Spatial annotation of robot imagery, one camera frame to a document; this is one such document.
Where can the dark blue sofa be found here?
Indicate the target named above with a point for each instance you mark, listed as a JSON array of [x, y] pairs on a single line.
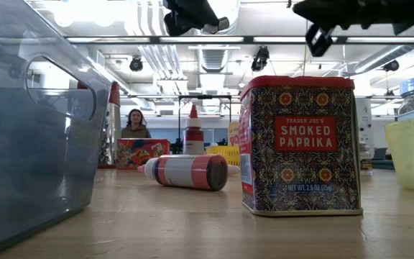
[[383, 164]]

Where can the yellow translucent plastic bin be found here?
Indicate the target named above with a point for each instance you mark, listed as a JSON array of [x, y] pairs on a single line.
[[413, 154]]

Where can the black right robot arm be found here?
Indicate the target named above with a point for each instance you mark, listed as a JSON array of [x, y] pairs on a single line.
[[412, 11]]

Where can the black ceiling spotlight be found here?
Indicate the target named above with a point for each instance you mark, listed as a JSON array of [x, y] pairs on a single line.
[[136, 64], [260, 59], [392, 65]]

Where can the black gantry frame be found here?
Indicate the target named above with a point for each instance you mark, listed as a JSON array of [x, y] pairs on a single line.
[[205, 96]]

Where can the yellow mesh basket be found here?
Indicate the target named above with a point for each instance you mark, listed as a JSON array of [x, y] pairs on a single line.
[[225, 154]]

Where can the grey translucent plastic bin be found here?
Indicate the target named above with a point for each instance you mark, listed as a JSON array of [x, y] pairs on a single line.
[[31, 162]]

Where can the red smoked paprika tin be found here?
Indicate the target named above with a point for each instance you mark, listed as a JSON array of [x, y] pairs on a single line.
[[300, 162]]

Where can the red bottle with white label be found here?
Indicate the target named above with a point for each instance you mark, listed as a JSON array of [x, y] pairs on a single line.
[[189, 172]]

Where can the red bottle with conical cap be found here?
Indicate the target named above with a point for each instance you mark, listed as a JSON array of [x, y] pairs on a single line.
[[193, 138]]

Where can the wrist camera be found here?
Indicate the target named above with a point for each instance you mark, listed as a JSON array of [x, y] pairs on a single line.
[[216, 26], [318, 41]]

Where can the red printed carton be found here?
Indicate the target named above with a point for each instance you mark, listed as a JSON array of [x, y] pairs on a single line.
[[142, 154]]

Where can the small orange dropper bottle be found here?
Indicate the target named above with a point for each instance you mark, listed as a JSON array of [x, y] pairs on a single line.
[[233, 170]]

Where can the black overhead light bar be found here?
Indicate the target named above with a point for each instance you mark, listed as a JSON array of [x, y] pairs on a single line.
[[246, 39]]

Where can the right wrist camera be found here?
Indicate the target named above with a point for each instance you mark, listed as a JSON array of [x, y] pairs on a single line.
[[318, 41]]

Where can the silver ceiling duct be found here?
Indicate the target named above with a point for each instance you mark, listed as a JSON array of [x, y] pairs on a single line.
[[214, 59]]

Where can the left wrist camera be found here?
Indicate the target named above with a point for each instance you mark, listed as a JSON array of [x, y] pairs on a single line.
[[216, 26]]

